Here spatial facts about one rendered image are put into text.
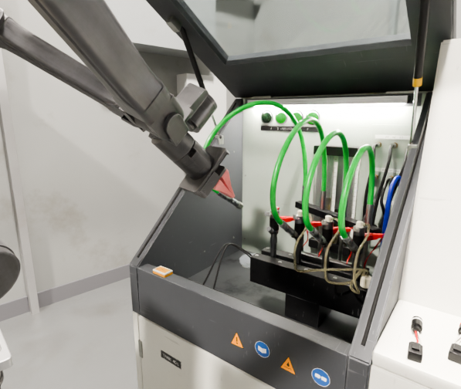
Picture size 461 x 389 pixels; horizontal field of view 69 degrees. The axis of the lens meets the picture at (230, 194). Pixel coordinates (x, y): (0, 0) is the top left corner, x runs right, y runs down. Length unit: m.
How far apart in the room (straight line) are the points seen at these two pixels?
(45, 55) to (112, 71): 0.49
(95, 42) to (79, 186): 2.41
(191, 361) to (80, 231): 2.00
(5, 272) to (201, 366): 0.67
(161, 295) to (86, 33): 0.75
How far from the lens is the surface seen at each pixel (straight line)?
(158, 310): 1.04
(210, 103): 0.61
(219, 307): 0.86
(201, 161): 0.61
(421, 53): 0.87
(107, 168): 2.85
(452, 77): 0.91
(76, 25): 0.39
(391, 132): 1.13
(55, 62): 0.91
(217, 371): 0.97
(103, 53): 0.42
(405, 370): 0.71
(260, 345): 0.83
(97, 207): 2.87
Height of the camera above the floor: 1.39
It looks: 13 degrees down
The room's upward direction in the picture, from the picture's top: straight up
